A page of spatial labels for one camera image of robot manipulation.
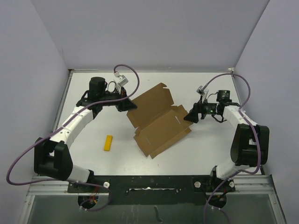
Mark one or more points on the brown cardboard box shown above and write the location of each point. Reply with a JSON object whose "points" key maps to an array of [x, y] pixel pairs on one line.
{"points": [[158, 122]]}

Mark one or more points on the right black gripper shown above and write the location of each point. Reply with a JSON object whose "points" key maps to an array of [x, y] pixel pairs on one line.
{"points": [[192, 116]]}

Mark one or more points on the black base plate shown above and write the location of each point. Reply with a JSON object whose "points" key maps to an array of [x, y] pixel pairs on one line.
{"points": [[152, 190]]}

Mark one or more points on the yellow rectangular block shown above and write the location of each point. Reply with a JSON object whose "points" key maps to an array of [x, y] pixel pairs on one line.
{"points": [[108, 143]]}

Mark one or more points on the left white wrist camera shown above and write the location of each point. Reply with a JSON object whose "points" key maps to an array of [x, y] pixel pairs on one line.
{"points": [[120, 81]]}

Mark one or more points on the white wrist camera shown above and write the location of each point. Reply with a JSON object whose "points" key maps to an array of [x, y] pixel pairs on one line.
{"points": [[120, 81], [203, 92]]}

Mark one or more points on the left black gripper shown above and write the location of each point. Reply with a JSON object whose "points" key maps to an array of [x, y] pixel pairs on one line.
{"points": [[125, 105]]}

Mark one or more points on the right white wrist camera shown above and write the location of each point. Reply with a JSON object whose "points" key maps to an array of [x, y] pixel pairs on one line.
{"points": [[203, 92]]}

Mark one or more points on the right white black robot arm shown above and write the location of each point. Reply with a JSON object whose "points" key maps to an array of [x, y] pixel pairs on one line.
{"points": [[250, 145]]}

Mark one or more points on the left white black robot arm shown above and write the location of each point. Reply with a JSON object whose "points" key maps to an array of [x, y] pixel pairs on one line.
{"points": [[52, 156]]}

